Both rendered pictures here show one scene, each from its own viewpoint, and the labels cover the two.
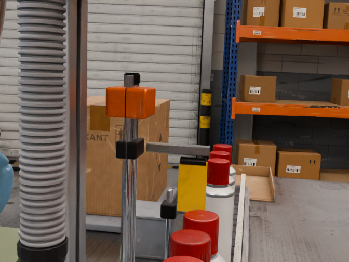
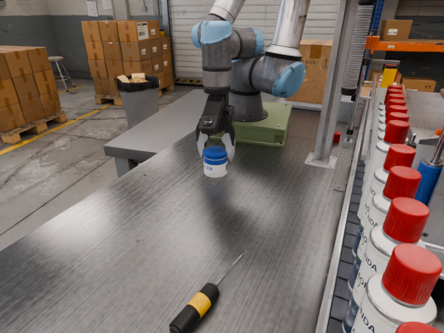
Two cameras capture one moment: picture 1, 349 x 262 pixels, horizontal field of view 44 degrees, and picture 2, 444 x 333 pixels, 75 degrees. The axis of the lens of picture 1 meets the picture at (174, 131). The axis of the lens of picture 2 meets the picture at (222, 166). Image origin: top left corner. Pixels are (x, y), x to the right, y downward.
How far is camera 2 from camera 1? 50 cm
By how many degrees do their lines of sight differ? 25
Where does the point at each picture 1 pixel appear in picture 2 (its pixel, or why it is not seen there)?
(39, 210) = (353, 76)
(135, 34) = not seen: outside the picture
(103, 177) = (313, 83)
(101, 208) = (310, 100)
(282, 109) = (411, 47)
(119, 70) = not seen: hidden behind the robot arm
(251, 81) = (390, 24)
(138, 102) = (375, 42)
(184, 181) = (385, 75)
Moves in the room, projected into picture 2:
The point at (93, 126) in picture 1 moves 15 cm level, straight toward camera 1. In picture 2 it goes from (311, 56) to (317, 61)
